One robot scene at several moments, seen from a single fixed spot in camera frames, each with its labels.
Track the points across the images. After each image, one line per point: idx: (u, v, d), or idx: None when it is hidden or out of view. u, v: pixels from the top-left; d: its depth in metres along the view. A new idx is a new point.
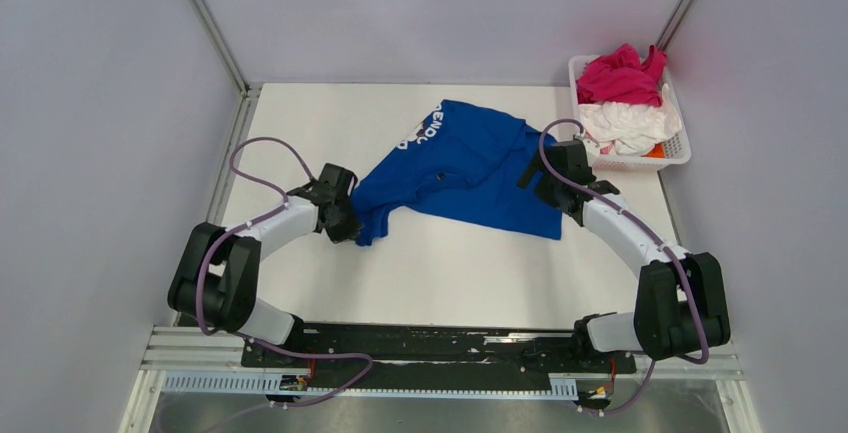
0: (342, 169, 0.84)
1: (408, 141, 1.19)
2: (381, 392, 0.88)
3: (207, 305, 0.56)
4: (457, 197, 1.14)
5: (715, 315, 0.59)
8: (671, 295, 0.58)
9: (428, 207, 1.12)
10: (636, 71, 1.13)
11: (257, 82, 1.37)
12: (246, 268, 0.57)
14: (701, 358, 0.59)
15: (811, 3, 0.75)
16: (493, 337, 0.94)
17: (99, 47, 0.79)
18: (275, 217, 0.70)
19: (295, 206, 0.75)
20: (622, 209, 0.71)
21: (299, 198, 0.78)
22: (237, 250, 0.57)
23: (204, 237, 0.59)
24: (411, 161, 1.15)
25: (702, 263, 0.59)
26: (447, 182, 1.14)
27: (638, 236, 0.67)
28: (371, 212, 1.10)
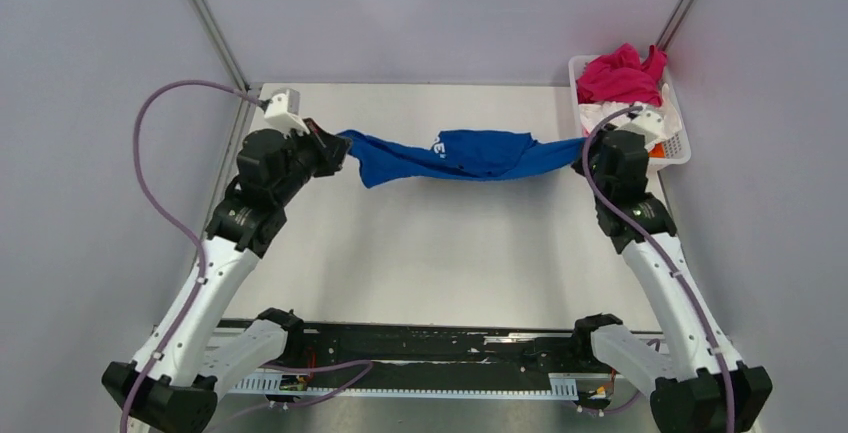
0: (261, 163, 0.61)
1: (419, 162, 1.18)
2: (382, 392, 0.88)
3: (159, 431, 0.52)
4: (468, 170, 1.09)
5: (744, 421, 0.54)
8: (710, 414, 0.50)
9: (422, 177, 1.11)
10: (636, 72, 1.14)
11: (257, 82, 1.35)
12: (176, 407, 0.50)
14: None
15: (811, 2, 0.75)
16: (493, 337, 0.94)
17: (99, 47, 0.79)
18: (191, 313, 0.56)
19: (219, 267, 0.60)
20: (678, 273, 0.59)
21: (224, 239, 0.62)
22: (162, 396, 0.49)
23: (119, 384, 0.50)
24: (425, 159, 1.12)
25: (756, 390, 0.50)
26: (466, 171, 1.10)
27: (689, 319, 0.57)
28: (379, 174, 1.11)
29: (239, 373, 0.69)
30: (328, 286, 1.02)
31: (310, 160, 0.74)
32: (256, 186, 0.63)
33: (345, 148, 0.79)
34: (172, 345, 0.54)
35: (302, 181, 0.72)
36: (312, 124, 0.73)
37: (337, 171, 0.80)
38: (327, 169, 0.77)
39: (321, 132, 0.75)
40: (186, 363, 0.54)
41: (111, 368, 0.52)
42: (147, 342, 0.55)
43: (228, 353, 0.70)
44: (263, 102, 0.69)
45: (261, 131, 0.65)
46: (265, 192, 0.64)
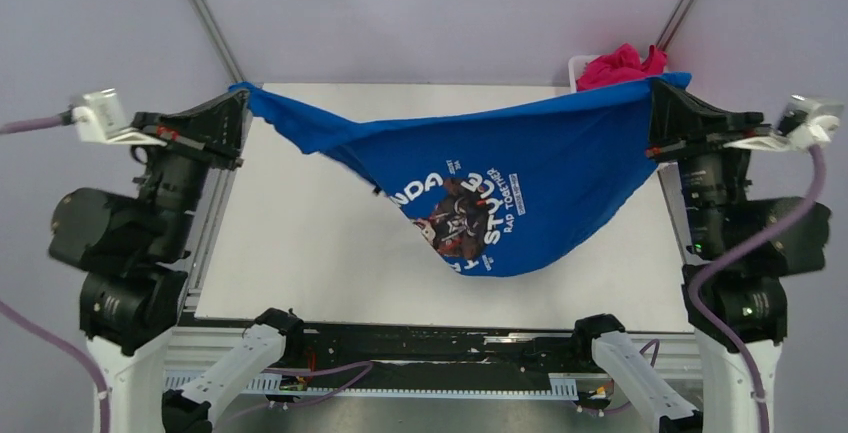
0: (82, 261, 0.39)
1: (404, 205, 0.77)
2: (382, 392, 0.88)
3: None
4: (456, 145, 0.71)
5: None
8: None
9: (382, 154, 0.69)
10: (636, 71, 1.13)
11: (256, 82, 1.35)
12: None
14: None
15: (810, 2, 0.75)
16: (493, 337, 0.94)
17: (99, 47, 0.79)
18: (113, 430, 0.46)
19: (116, 371, 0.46)
20: (762, 400, 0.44)
21: (106, 340, 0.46)
22: None
23: None
24: (414, 191, 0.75)
25: None
26: (463, 172, 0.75)
27: None
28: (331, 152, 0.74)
29: (235, 389, 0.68)
30: (319, 285, 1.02)
31: (192, 176, 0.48)
32: (114, 268, 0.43)
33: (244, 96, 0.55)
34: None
35: (192, 201, 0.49)
36: (169, 130, 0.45)
37: (238, 160, 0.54)
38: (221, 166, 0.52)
39: (195, 119, 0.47)
40: None
41: None
42: None
43: (225, 366, 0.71)
44: (63, 118, 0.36)
45: (78, 189, 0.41)
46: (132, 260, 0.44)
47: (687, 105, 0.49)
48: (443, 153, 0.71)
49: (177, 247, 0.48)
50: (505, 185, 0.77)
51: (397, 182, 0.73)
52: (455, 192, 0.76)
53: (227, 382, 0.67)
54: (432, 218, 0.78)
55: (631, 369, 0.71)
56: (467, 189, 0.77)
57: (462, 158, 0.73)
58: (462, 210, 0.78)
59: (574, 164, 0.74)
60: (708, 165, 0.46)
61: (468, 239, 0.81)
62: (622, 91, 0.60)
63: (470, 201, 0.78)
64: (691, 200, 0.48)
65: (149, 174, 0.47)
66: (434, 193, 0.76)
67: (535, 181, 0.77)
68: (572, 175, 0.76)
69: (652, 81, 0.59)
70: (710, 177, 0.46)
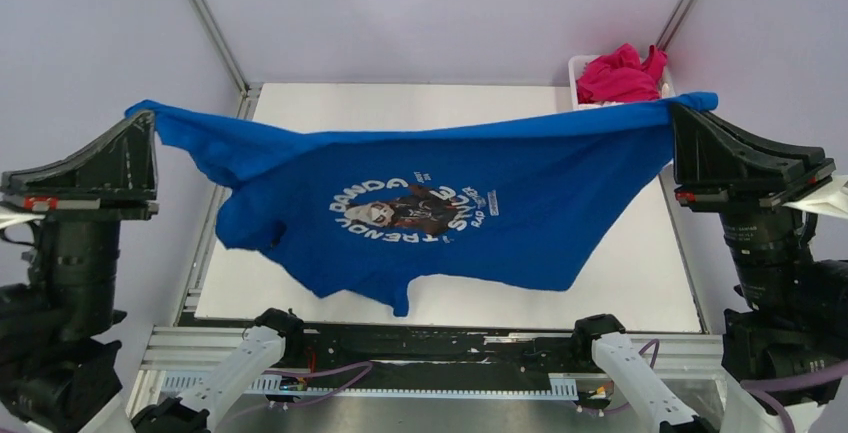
0: None
1: (352, 200, 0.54)
2: (381, 392, 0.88)
3: None
4: (431, 152, 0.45)
5: None
8: None
9: (331, 169, 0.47)
10: (636, 71, 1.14)
11: (257, 82, 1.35)
12: None
14: None
15: (809, 1, 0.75)
16: (493, 337, 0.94)
17: (100, 46, 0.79)
18: None
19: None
20: None
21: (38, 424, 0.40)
22: None
23: None
24: (367, 190, 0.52)
25: None
26: (435, 182, 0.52)
27: None
28: (209, 167, 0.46)
29: (235, 392, 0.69)
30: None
31: (92, 246, 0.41)
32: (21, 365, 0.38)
33: (151, 120, 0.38)
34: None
35: (108, 268, 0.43)
36: (42, 197, 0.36)
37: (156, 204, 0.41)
38: (133, 217, 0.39)
39: (81, 171, 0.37)
40: None
41: None
42: None
43: (223, 369, 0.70)
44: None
45: None
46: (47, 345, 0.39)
47: (720, 141, 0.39)
48: (408, 165, 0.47)
49: (97, 321, 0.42)
50: (480, 196, 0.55)
51: (338, 187, 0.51)
52: (421, 194, 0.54)
53: (227, 388, 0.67)
54: (391, 204, 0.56)
55: (631, 372, 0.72)
56: (435, 196, 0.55)
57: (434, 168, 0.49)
58: (426, 207, 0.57)
59: (583, 185, 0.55)
60: (761, 220, 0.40)
61: (430, 222, 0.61)
62: (633, 114, 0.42)
63: (434, 203, 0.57)
64: (741, 254, 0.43)
65: (37, 248, 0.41)
66: (397, 193, 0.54)
67: (522, 193, 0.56)
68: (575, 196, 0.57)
69: (669, 107, 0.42)
70: (764, 233, 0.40)
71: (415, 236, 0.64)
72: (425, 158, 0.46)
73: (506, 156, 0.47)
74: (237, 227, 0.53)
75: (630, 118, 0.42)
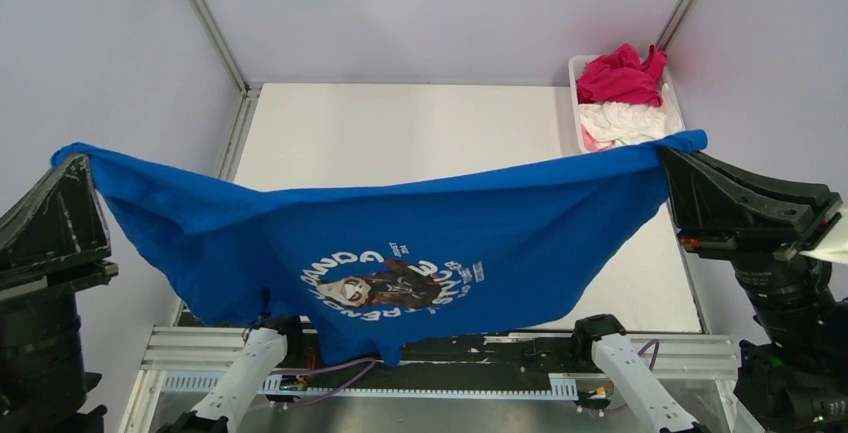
0: None
1: (322, 275, 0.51)
2: (382, 392, 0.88)
3: None
4: (402, 212, 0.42)
5: None
8: None
9: (289, 232, 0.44)
10: (636, 72, 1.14)
11: (257, 82, 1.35)
12: None
14: None
15: (809, 1, 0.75)
16: (493, 337, 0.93)
17: (99, 46, 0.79)
18: None
19: None
20: None
21: None
22: None
23: None
24: (340, 263, 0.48)
25: None
26: (415, 256, 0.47)
27: None
28: (168, 221, 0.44)
29: (245, 396, 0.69)
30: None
31: (45, 328, 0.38)
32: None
33: (84, 165, 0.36)
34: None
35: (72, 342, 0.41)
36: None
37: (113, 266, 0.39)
38: (90, 284, 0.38)
39: (14, 247, 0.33)
40: None
41: None
42: None
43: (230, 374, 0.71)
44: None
45: None
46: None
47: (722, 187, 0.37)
48: (375, 233, 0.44)
49: (68, 395, 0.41)
50: (471, 270, 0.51)
51: (306, 259, 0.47)
52: (400, 271, 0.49)
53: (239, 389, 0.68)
54: (366, 279, 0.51)
55: (631, 375, 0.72)
56: (416, 271, 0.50)
57: (409, 241, 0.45)
58: (406, 283, 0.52)
59: (568, 241, 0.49)
60: (776, 269, 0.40)
61: (414, 298, 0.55)
62: (621, 159, 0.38)
63: (415, 278, 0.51)
64: (759, 298, 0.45)
65: None
66: (371, 269, 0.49)
67: (506, 265, 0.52)
68: (563, 253, 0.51)
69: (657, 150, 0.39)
70: (778, 280, 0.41)
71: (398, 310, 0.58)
72: (396, 225, 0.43)
73: (491, 210, 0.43)
74: (215, 291, 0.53)
75: (604, 168, 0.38)
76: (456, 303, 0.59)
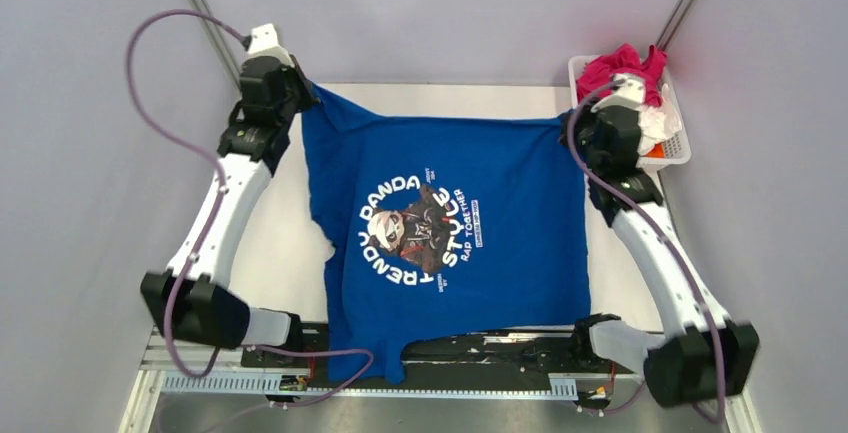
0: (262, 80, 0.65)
1: (379, 202, 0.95)
2: (382, 392, 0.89)
3: (191, 331, 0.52)
4: (441, 147, 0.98)
5: (732, 381, 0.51)
8: (700, 371, 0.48)
9: (382, 147, 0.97)
10: (636, 72, 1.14)
11: None
12: (213, 305, 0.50)
14: (714, 420, 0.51)
15: (810, 2, 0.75)
16: (493, 337, 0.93)
17: (101, 49, 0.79)
18: (220, 223, 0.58)
19: (237, 181, 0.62)
20: (666, 238, 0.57)
21: (237, 157, 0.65)
22: (199, 291, 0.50)
23: (158, 288, 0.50)
24: (393, 187, 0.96)
25: (743, 345, 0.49)
26: (437, 184, 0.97)
27: (678, 286, 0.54)
28: (334, 128, 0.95)
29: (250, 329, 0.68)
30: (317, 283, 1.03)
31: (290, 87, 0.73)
32: (265, 94, 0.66)
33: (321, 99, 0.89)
34: (206, 247, 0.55)
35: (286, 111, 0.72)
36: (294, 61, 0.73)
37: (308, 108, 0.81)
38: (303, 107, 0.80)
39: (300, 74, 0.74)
40: (222, 264, 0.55)
41: (147, 276, 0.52)
42: (178, 251, 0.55)
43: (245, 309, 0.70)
44: (244, 39, 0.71)
45: (258, 58, 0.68)
46: (267, 109, 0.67)
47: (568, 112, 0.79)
48: (424, 162, 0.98)
49: (263, 123, 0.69)
50: (467, 211, 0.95)
51: (385, 179, 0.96)
52: (427, 199, 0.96)
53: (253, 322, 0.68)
54: (403, 217, 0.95)
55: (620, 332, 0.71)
56: (436, 202, 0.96)
57: (439, 171, 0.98)
58: (427, 225, 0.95)
59: (531, 188, 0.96)
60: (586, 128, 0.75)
61: (428, 250, 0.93)
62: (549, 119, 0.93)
63: (435, 214, 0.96)
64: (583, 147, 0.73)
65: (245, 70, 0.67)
66: (409, 197, 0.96)
67: (490, 211, 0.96)
68: (527, 200, 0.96)
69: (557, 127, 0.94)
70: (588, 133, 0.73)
71: (414, 275, 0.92)
72: (432, 160, 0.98)
73: (476, 155, 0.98)
74: (323, 185, 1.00)
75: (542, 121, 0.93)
76: (455, 274, 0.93)
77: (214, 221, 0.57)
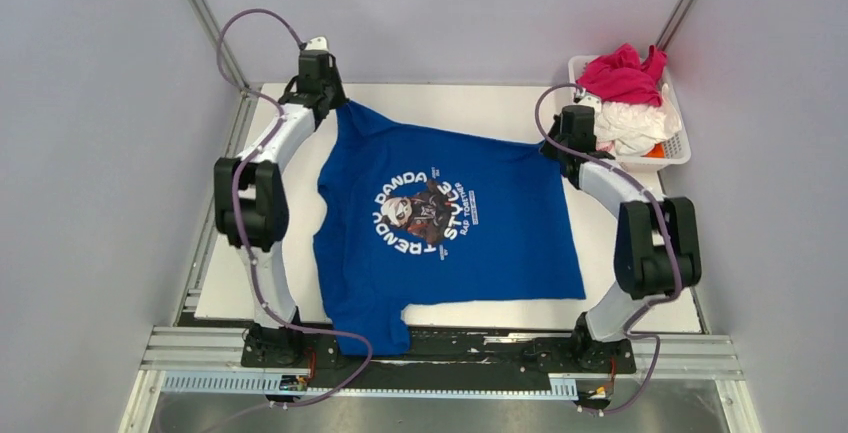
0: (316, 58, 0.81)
1: (393, 190, 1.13)
2: (382, 392, 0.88)
3: (249, 222, 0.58)
4: (445, 153, 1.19)
5: (687, 252, 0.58)
8: (645, 228, 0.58)
9: (394, 146, 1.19)
10: (636, 72, 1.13)
11: (256, 81, 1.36)
12: (274, 186, 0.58)
14: (674, 294, 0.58)
15: (811, 2, 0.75)
16: (493, 337, 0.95)
17: (99, 47, 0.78)
18: (278, 135, 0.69)
19: (293, 115, 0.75)
20: (614, 167, 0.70)
21: (292, 105, 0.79)
22: (262, 172, 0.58)
23: (227, 168, 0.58)
24: (404, 180, 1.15)
25: (678, 204, 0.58)
26: (441, 179, 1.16)
27: (623, 186, 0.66)
28: (356, 134, 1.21)
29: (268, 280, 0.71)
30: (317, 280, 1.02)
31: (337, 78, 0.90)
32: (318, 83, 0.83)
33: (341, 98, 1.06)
34: (270, 149, 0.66)
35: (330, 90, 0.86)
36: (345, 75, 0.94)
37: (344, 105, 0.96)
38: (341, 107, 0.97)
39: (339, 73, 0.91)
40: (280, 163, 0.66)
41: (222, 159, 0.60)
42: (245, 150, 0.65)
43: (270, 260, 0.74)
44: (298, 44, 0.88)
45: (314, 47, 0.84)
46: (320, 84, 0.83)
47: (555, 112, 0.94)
48: (429, 158, 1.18)
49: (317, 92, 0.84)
50: (464, 199, 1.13)
51: (396, 170, 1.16)
52: (432, 189, 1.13)
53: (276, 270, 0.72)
54: (411, 200, 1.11)
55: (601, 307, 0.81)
56: (440, 191, 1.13)
57: (442, 166, 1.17)
58: (432, 206, 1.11)
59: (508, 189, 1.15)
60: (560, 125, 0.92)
61: (432, 226, 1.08)
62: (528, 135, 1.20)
63: (439, 200, 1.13)
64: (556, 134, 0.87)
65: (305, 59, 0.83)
66: (417, 187, 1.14)
67: (484, 201, 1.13)
68: (502, 198, 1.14)
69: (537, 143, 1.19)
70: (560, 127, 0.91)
71: (419, 246, 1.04)
72: (438, 161, 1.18)
73: (468, 155, 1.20)
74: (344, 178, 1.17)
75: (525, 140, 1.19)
76: (455, 246, 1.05)
77: (274, 135, 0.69)
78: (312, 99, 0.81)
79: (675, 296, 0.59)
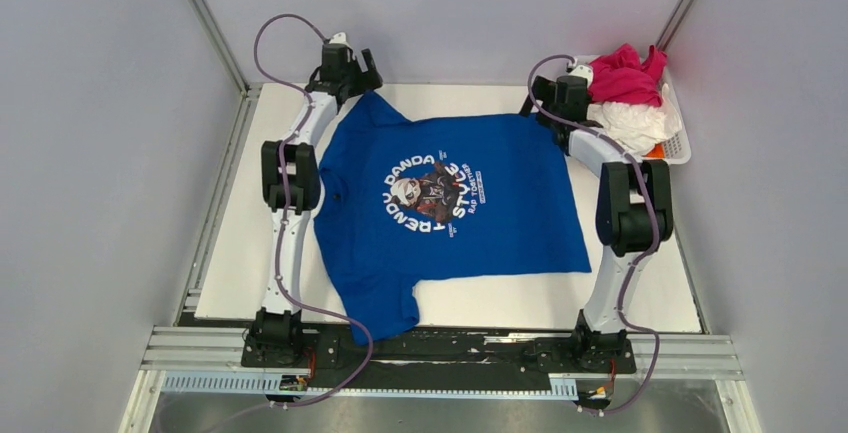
0: (336, 50, 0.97)
1: (401, 171, 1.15)
2: (382, 392, 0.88)
3: (293, 194, 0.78)
4: (448, 140, 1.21)
5: (662, 209, 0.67)
8: (623, 187, 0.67)
9: (402, 132, 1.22)
10: (636, 71, 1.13)
11: (256, 82, 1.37)
12: (309, 164, 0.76)
14: (651, 246, 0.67)
15: (811, 1, 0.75)
16: (493, 337, 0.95)
17: (100, 47, 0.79)
18: (309, 120, 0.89)
19: (320, 101, 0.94)
20: (600, 135, 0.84)
21: (320, 92, 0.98)
22: (299, 155, 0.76)
23: (272, 150, 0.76)
24: (413, 163, 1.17)
25: (653, 165, 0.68)
26: (448, 161, 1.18)
27: (605, 149, 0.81)
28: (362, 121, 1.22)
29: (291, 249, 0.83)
30: (317, 278, 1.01)
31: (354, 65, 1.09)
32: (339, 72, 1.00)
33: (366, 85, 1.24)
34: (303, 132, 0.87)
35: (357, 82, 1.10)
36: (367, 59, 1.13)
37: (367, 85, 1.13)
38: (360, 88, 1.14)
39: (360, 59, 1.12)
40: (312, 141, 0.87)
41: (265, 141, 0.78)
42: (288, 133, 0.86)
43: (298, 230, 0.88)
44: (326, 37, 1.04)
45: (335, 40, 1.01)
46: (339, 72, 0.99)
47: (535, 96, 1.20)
48: (436, 143, 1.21)
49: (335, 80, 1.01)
50: (470, 178, 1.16)
51: (405, 154, 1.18)
52: (440, 170, 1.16)
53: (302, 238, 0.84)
54: (419, 182, 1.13)
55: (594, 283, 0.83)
56: (448, 172, 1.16)
57: (448, 150, 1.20)
58: (441, 185, 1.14)
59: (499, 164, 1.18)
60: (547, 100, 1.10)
61: (441, 205, 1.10)
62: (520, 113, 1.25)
63: (446, 180, 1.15)
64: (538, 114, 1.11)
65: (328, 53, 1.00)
66: (425, 169, 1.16)
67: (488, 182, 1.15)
68: (500, 176, 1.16)
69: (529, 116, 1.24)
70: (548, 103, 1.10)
71: (428, 224, 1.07)
72: (444, 146, 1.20)
73: (471, 140, 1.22)
74: None
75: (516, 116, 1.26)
76: (463, 225, 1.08)
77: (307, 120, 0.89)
78: (333, 87, 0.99)
79: (652, 248, 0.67)
